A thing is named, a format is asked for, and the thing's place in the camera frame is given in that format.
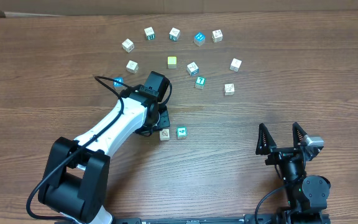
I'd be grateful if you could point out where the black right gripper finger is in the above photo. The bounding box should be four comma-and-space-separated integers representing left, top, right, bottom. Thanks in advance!
255, 123, 277, 155
292, 122, 307, 147

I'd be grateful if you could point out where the leaf drawing wooden block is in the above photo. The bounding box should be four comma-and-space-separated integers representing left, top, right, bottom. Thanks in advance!
160, 129, 170, 141

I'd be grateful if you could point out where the green 4 wooden block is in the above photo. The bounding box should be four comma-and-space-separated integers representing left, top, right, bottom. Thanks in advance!
177, 126, 188, 139

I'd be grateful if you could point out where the green 7 wooden block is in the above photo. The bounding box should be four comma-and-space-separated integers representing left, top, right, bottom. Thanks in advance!
195, 77, 206, 89

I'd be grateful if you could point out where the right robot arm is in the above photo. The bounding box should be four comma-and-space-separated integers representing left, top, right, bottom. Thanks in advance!
254, 122, 331, 224

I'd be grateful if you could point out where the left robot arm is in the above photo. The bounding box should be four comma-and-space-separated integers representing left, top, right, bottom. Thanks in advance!
26, 71, 172, 223

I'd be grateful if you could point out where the blue X wooden block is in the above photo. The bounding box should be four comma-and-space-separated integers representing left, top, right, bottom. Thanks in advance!
113, 77, 124, 88

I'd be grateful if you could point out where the wooden block left middle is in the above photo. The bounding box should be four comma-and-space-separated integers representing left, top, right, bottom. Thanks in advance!
126, 60, 139, 73

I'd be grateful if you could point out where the yellow top wooden block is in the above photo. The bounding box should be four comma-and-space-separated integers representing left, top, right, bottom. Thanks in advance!
167, 56, 177, 69

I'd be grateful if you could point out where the wooden block blue side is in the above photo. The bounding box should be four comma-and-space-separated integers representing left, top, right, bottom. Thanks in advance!
186, 62, 199, 76

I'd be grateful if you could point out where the wooden block lower right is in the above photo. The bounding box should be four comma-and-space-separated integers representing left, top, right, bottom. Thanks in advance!
224, 83, 235, 96

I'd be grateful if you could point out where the plain wooden block far left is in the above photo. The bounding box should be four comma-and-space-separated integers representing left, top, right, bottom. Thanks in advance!
122, 39, 134, 53

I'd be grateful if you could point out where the wooden block far right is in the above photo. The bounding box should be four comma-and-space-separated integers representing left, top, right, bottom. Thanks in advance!
229, 58, 242, 72

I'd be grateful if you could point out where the wooden block teal letter side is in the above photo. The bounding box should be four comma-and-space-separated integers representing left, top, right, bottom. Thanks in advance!
169, 27, 180, 42

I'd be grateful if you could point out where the blue top wooden block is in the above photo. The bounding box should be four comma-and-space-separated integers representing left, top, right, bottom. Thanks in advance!
194, 32, 206, 47

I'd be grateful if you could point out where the wooden block drawing top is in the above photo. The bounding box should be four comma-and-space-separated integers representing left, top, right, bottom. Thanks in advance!
212, 29, 223, 43

